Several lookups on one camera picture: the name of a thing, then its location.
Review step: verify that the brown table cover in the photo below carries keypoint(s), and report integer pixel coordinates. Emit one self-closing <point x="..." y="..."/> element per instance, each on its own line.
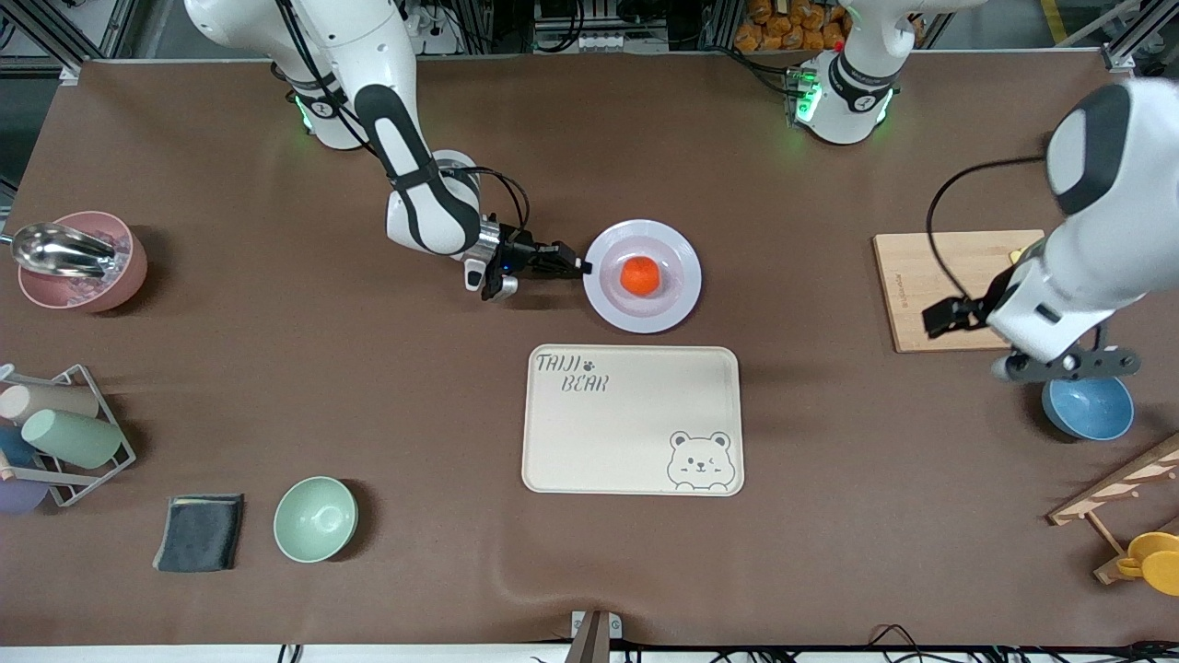
<point x="368" y="414"/>

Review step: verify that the lavender round plate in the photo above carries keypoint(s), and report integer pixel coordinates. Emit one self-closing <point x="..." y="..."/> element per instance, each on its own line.
<point x="672" y="304"/>

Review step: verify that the orange fruit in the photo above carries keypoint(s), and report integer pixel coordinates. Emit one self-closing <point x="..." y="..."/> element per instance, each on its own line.
<point x="640" y="276"/>

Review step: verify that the blue cup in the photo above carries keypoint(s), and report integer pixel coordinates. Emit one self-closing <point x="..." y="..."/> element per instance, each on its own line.
<point x="14" y="447"/>

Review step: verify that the purple cup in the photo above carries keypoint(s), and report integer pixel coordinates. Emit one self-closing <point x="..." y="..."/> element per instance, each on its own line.
<point x="18" y="497"/>

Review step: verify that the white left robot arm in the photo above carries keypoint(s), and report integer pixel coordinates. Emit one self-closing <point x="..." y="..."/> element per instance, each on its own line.
<point x="1105" y="230"/>

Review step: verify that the mint green cup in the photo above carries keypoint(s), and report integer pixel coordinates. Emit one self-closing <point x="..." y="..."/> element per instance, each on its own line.
<point x="74" y="438"/>

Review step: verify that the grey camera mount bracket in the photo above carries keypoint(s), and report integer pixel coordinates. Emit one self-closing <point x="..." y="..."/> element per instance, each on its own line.
<point x="594" y="635"/>

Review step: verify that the metal scoop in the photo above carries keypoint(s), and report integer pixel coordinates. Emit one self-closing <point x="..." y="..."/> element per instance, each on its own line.
<point x="55" y="249"/>

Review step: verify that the beige cup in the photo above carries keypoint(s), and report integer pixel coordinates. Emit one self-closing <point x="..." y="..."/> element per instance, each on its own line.
<point x="55" y="401"/>

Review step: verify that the wooden dish rack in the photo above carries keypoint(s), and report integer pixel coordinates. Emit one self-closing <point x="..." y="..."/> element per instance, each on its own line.
<point x="1114" y="483"/>

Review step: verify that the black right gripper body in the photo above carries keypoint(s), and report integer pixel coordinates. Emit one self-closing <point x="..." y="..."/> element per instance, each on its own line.
<point x="518" y="252"/>

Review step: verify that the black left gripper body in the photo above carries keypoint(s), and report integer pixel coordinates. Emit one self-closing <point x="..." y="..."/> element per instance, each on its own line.
<point x="967" y="311"/>

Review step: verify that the dark grey folded cloth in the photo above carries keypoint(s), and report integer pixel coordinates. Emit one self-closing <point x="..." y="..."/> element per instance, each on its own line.
<point x="199" y="532"/>

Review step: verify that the yellow cup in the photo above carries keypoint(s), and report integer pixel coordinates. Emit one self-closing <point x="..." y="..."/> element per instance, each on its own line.
<point x="1159" y="564"/>

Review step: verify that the cream bear print tray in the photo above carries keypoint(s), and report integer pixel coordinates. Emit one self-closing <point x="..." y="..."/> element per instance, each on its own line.
<point x="626" y="433"/>

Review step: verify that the mint green bowl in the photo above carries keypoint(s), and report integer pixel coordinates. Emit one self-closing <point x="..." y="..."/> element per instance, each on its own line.
<point x="315" y="519"/>

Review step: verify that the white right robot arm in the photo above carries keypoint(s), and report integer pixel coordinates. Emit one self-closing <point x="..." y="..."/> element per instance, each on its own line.
<point x="433" y="212"/>

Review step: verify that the pile of orange snack packs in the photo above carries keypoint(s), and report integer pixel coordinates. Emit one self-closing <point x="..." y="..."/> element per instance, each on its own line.
<point x="783" y="28"/>

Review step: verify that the pink bowl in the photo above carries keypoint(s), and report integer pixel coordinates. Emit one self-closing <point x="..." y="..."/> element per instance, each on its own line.
<point x="83" y="296"/>

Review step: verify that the blue bowl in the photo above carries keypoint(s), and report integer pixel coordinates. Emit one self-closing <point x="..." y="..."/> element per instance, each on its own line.
<point x="1089" y="410"/>

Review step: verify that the white power strip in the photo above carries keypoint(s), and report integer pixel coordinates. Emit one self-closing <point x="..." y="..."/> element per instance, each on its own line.
<point x="433" y="26"/>

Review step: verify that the wooden cutting board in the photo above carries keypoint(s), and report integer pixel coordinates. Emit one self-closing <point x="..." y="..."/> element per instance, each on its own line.
<point x="912" y="285"/>

